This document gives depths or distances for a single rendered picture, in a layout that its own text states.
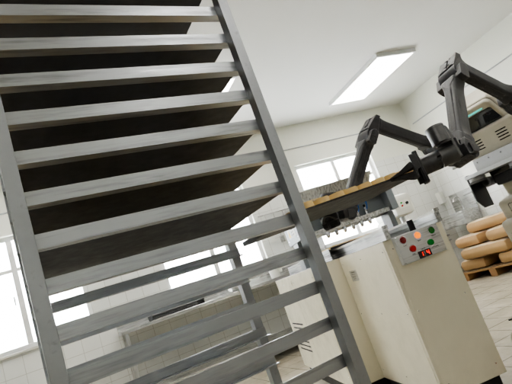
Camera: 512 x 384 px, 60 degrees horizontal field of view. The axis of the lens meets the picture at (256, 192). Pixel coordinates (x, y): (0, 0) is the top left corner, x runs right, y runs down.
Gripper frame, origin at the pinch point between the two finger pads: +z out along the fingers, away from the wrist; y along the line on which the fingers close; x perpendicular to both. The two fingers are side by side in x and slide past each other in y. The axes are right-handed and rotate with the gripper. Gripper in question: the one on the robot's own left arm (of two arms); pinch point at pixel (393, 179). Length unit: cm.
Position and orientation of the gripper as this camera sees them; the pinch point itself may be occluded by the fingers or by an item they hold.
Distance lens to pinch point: 142.2
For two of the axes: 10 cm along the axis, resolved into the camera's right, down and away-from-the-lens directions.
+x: 2.9, 0.9, 9.5
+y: 3.7, 9.1, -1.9
